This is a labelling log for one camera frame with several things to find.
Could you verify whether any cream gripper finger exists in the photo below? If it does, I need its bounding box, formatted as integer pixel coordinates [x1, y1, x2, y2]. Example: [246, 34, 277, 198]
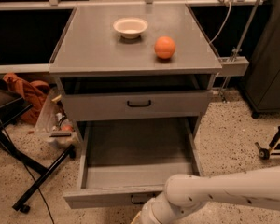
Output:
[131, 212, 141, 224]

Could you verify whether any grey drawer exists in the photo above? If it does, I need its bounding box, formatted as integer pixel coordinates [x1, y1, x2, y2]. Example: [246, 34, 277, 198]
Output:
[62, 91, 211, 121]
[64, 118, 202, 209]

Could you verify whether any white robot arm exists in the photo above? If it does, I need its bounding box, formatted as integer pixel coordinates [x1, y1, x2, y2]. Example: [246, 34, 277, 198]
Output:
[131, 166, 280, 224]

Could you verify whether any grey drawer cabinet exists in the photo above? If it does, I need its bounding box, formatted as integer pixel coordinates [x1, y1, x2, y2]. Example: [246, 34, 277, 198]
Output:
[49, 4, 221, 131]

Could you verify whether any clear plastic bin with items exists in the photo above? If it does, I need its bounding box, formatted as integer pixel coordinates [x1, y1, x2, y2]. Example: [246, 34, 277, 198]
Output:
[35, 87, 78, 148]

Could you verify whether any orange cloth bag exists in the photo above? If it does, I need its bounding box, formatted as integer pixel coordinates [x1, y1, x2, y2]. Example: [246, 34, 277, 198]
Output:
[3, 73, 50, 125]

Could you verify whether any black folding stand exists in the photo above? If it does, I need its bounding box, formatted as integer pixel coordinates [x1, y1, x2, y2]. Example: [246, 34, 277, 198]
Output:
[0, 51, 77, 214]

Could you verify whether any black wheeled stand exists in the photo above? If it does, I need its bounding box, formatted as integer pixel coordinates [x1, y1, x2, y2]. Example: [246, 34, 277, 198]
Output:
[255, 126, 280, 160]

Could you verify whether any orange ball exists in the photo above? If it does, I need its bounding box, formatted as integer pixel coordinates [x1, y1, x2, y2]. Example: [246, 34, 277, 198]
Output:
[154, 36, 175, 59]

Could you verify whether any grey side shelf beam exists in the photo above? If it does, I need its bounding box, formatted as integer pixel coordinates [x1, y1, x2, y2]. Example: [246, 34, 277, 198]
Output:
[217, 56, 249, 77]

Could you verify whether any dark grey cabinet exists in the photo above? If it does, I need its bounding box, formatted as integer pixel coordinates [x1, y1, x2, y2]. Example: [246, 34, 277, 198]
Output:
[240, 0, 280, 119]

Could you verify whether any white paper bowl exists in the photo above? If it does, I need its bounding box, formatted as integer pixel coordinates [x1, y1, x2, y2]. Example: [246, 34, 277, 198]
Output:
[113, 18, 148, 39]

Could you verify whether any metal support pole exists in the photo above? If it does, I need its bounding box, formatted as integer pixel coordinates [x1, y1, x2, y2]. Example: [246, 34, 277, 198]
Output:
[218, 0, 260, 103]

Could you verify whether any white power cable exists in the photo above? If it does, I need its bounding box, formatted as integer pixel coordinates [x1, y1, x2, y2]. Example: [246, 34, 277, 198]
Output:
[208, 1, 233, 46]

